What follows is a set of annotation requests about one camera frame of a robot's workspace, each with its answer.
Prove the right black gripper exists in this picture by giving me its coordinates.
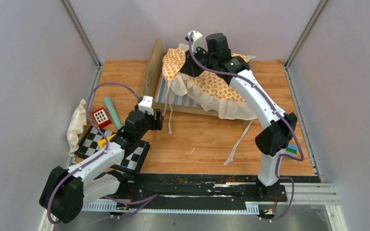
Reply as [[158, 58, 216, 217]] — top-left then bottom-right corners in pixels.
[[182, 45, 218, 78]]

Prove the yellow duck print blanket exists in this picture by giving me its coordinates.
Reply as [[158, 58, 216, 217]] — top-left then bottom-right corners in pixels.
[[161, 44, 257, 120]]

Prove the wooden pet bed frame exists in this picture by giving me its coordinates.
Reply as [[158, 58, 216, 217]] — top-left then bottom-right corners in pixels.
[[143, 38, 257, 118]]

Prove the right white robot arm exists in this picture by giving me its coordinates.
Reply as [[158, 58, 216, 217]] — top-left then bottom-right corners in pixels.
[[180, 30, 297, 201]]

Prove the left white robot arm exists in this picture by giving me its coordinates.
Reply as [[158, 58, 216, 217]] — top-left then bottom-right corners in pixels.
[[39, 96, 163, 223]]

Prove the black white checkerboard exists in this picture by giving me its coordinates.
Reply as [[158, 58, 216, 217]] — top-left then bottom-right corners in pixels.
[[76, 125, 151, 172]]

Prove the red window toy block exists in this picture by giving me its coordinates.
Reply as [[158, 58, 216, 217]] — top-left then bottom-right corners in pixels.
[[92, 107, 112, 128]]

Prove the teal cylinder toy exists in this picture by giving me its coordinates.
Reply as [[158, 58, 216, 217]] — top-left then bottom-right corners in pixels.
[[104, 97, 123, 129]]

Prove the yellow plastic block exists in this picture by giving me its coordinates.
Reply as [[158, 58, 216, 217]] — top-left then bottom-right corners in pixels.
[[97, 134, 116, 149]]

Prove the blue striped mattress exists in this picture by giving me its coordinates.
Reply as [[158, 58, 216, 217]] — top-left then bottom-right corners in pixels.
[[154, 79, 201, 108]]

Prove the white duck pillow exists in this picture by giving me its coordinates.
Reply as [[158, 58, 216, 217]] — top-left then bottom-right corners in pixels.
[[66, 99, 87, 157]]

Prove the blue green small block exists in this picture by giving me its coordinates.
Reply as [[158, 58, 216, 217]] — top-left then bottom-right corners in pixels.
[[285, 144, 300, 157]]

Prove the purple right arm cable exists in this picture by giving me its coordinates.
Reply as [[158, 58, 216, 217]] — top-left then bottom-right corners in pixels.
[[185, 36, 299, 218]]

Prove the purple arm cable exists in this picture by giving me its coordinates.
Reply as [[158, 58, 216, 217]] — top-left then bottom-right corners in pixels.
[[44, 83, 145, 224], [185, 36, 299, 218]]

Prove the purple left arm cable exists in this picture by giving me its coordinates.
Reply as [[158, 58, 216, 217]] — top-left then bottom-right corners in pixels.
[[44, 83, 145, 224]]

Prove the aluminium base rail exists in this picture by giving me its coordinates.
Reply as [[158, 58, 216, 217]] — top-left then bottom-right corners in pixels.
[[41, 172, 348, 215]]

